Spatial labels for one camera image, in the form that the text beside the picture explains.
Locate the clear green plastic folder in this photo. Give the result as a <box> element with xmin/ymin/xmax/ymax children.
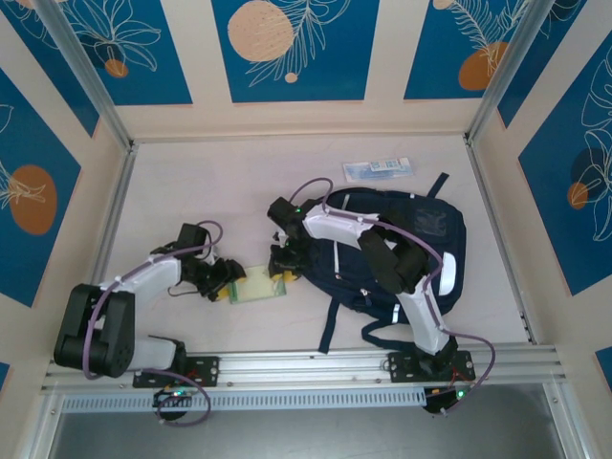
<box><xmin>227</xmin><ymin>265</ymin><xmax>288</xmax><ymax>306</ymax></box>

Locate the navy blue student backpack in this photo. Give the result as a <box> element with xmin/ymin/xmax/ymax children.
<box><xmin>286</xmin><ymin>171</ymin><xmax>468</xmax><ymax>355</ymax></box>

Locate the blue white tissue packet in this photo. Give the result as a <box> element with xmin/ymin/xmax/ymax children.
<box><xmin>341</xmin><ymin>156</ymin><xmax>413</xmax><ymax>182</ymax></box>

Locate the black controller board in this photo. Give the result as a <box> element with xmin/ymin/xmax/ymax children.
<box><xmin>423</xmin><ymin>385</ymin><xmax>475</xmax><ymax>416</ymax></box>
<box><xmin>151</xmin><ymin>387</ymin><xmax>195</xmax><ymax>408</ymax></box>

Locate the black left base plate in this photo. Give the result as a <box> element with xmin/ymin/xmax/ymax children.
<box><xmin>132</xmin><ymin>354</ymin><xmax>222</xmax><ymax>388</ymax></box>

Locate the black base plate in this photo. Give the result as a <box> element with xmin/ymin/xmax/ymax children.
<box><xmin>132</xmin><ymin>354</ymin><xmax>222</xmax><ymax>388</ymax></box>
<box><xmin>385</xmin><ymin>351</ymin><xmax>477</xmax><ymax>383</ymax></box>

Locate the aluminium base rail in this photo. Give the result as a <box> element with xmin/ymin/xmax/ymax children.
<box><xmin>42</xmin><ymin>344</ymin><xmax>568</xmax><ymax>394</ymax></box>

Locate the grey slotted cable duct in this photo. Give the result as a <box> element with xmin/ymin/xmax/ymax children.
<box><xmin>61</xmin><ymin>385</ymin><xmax>427</xmax><ymax>413</ymax></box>

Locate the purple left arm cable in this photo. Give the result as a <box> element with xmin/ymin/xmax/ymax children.
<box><xmin>83</xmin><ymin>219</ymin><xmax>226</xmax><ymax>427</ymax></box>

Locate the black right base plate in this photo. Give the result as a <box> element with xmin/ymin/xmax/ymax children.
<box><xmin>385</xmin><ymin>351</ymin><xmax>477</xmax><ymax>383</ymax></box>

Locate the aluminium corner post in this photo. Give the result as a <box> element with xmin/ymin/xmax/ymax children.
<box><xmin>35</xmin><ymin>0</ymin><xmax>138</xmax><ymax>152</ymax></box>
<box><xmin>463</xmin><ymin>0</ymin><xmax>556</xmax><ymax>147</ymax></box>

